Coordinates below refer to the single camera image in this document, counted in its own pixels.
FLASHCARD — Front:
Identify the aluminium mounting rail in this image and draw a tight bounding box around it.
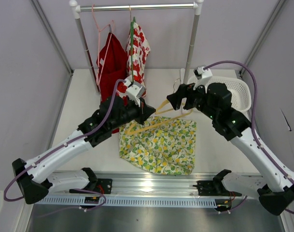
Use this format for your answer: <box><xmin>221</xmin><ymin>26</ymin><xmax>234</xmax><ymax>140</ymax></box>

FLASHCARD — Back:
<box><xmin>25</xmin><ymin>170</ymin><xmax>288</xmax><ymax>200</ymax></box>

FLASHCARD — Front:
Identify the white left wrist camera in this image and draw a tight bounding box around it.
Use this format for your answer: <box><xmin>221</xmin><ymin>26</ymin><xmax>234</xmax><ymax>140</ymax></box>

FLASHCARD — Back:
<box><xmin>125</xmin><ymin>79</ymin><xmax>146</xmax><ymax>107</ymax></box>

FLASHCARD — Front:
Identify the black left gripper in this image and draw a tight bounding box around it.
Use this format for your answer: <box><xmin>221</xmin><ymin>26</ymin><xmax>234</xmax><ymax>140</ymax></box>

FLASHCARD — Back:
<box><xmin>109</xmin><ymin>96</ymin><xmax>155</xmax><ymax>131</ymax></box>

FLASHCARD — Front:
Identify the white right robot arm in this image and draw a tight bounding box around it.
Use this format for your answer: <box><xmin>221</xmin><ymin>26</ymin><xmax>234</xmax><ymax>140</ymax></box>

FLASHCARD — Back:
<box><xmin>167</xmin><ymin>83</ymin><xmax>294</xmax><ymax>216</ymax></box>

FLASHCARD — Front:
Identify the white metal clothes rack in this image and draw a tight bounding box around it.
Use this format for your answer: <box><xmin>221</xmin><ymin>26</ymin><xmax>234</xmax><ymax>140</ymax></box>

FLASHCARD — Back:
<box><xmin>69</xmin><ymin>0</ymin><xmax>203</xmax><ymax>93</ymax></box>

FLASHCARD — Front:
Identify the red skirt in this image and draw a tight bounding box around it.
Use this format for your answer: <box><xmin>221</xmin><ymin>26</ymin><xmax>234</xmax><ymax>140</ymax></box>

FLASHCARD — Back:
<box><xmin>96</xmin><ymin>32</ymin><xmax>129</xmax><ymax>133</ymax></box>

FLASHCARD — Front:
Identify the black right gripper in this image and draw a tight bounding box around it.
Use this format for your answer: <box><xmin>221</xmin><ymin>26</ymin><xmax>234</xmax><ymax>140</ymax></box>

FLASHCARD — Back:
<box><xmin>167</xmin><ymin>79</ymin><xmax>218</xmax><ymax>120</ymax></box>

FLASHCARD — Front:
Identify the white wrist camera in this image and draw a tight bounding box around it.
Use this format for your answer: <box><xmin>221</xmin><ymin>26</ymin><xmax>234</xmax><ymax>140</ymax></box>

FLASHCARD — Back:
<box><xmin>194</xmin><ymin>66</ymin><xmax>213</xmax><ymax>90</ymax></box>
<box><xmin>125</xmin><ymin>79</ymin><xmax>146</xmax><ymax>107</ymax></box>

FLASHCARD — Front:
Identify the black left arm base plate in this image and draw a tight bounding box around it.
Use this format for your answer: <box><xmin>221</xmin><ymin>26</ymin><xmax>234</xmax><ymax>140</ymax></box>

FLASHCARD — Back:
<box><xmin>70</xmin><ymin>178</ymin><xmax>113</xmax><ymax>194</ymax></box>

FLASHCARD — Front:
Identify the green clothes hanger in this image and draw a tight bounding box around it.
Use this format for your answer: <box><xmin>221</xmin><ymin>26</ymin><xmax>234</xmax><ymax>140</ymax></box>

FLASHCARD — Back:
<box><xmin>130</xmin><ymin>17</ymin><xmax>136</xmax><ymax>82</ymax></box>

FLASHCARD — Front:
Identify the white red floral garment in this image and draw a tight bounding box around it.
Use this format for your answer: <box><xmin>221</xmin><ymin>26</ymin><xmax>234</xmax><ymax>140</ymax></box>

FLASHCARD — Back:
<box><xmin>117</xmin><ymin>21</ymin><xmax>152</xmax><ymax>97</ymax></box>

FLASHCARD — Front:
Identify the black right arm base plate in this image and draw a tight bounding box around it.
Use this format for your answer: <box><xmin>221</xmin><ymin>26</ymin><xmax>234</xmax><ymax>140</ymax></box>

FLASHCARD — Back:
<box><xmin>192</xmin><ymin>180</ymin><xmax>242</xmax><ymax>197</ymax></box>

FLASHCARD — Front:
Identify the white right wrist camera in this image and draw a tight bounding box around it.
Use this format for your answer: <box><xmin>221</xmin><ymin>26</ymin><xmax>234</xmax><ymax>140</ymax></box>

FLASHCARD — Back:
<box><xmin>194</xmin><ymin>66</ymin><xmax>213</xmax><ymax>90</ymax></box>

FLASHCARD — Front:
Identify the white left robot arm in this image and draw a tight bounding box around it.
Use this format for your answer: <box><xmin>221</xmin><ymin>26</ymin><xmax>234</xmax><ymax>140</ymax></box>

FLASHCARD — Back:
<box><xmin>12</xmin><ymin>96</ymin><xmax>155</xmax><ymax>204</ymax></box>

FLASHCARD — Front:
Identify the lemon print skirt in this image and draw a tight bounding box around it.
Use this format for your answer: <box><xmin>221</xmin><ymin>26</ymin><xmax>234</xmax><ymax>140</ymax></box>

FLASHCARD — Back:
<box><xmin>119</xmin><ymin>116</ymin><xmax>197</xmax><ymax>175</ymax></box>

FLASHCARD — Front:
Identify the yellow clothes hanger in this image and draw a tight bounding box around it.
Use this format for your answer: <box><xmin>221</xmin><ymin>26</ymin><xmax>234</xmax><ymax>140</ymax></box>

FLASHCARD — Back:
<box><xmin>125</xmin><ymin>78</ymin><xmax>194</xmax><ymax>136</ymax></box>

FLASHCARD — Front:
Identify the white slotted cable duct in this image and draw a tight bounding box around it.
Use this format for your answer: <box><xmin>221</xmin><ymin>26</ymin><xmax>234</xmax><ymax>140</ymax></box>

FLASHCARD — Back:
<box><xmin>37</xmin><ymin>195</ymin><xmax>226</xmax><ymax>208</ymax></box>

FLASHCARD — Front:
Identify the pink clothes hanger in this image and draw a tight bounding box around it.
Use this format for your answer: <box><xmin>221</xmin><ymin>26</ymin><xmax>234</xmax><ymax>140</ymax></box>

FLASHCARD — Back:
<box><xmin>91</xmin><ymin>4</ymin><xmax>115</xmax><ymax>86</ymax></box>

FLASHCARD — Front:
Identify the white plastic basket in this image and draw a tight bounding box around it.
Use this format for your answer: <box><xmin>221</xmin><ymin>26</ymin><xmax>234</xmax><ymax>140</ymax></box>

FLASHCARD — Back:
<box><xmin>187</xmin><ymin>76</ymin><xmax>252</xmax><ymax>113</ymax></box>

